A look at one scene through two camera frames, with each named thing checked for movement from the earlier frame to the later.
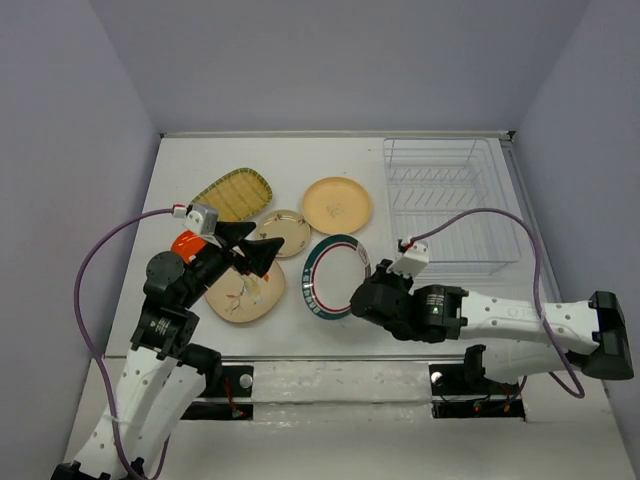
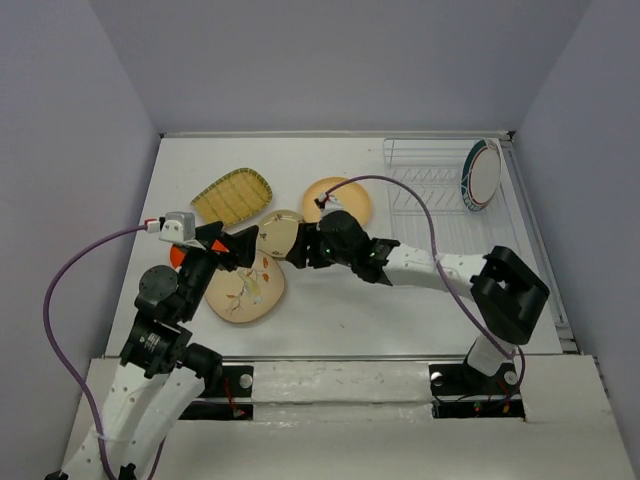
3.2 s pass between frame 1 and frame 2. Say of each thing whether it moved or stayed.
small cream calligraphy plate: stayed
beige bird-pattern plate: stayed
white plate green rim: moved
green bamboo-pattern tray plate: stayed
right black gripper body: moved
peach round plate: stayed
